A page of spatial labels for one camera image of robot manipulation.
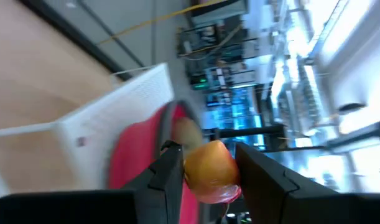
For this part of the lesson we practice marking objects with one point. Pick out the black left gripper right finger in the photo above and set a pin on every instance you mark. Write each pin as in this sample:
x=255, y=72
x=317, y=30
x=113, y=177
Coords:
x=261, y=186

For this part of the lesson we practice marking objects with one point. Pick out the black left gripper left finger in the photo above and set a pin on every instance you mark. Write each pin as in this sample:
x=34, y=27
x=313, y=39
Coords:
x=161, y=186

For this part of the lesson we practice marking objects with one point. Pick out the red collapsible colander bowl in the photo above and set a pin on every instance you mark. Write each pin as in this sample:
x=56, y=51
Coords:
x=130, y=161

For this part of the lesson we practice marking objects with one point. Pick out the small orange fruit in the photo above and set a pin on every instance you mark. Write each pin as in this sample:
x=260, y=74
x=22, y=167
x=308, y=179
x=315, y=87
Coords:
x=211, y=171

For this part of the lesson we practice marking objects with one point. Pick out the brown kiwi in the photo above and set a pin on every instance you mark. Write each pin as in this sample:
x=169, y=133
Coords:
x=188, y=132

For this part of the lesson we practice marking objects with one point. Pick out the white perforated metal stand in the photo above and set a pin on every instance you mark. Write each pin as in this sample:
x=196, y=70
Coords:
x=115, y=102

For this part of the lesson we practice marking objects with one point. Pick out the black table frame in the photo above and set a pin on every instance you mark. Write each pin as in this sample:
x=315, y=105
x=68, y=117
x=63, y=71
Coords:
x=84, y=42

